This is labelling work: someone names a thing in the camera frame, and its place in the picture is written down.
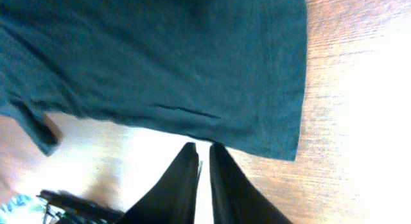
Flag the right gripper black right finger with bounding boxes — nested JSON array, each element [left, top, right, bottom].
[[209, 143, 292, 224]]

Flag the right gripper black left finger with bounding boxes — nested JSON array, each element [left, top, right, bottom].
[[116, 142, 199, 224]]

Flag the black t-shirt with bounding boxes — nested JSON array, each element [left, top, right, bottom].
[[1, 0, 307, 160]]

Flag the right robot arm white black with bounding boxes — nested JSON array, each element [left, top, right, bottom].
[[39, 142, 290, 224]]

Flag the light blue grey garment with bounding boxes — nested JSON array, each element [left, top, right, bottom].
[[1, 194, 46, 224]]

